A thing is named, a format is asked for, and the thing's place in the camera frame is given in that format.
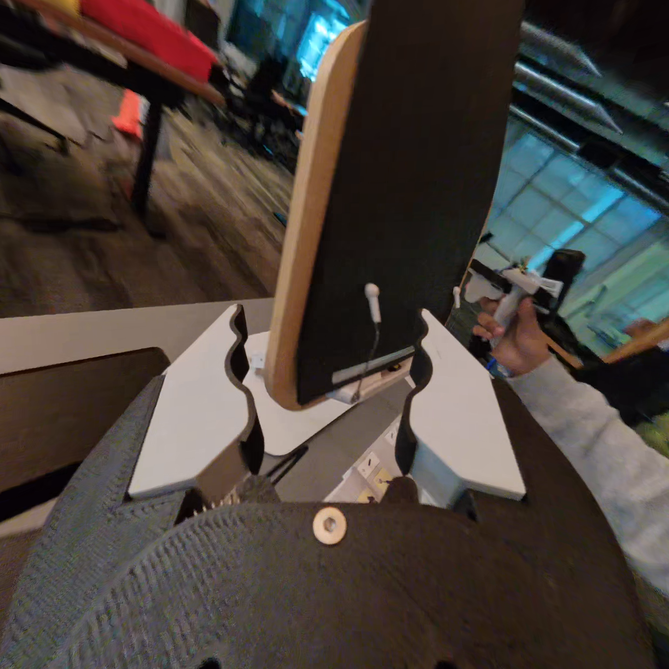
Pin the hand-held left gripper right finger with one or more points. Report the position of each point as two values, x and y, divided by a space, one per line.
460 418

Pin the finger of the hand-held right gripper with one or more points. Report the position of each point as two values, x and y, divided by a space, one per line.
475 290

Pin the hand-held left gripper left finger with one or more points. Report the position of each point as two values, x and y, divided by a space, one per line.
193 407

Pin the person's right forearm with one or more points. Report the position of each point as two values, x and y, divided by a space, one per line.
601 449

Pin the person's right hand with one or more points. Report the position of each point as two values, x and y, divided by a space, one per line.
522 345

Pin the large glass window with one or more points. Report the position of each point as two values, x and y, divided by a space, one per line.
549 198

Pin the light wooden table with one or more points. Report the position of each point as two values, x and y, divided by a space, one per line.
643 339

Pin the black felt panel wooden edge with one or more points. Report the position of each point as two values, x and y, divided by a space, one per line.
407 183

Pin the grey metal pipe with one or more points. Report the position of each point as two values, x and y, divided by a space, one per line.
543 128
559 47
569 96

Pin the dark office chair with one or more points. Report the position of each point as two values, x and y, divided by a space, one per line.
266 104

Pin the orange object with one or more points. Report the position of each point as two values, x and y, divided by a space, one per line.
128 115

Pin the wooden table with black legs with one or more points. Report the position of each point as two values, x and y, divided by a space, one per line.
172 78

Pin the red cushion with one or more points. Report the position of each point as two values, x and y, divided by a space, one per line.
151 31

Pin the white panel base plate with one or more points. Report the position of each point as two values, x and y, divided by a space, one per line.
292 428

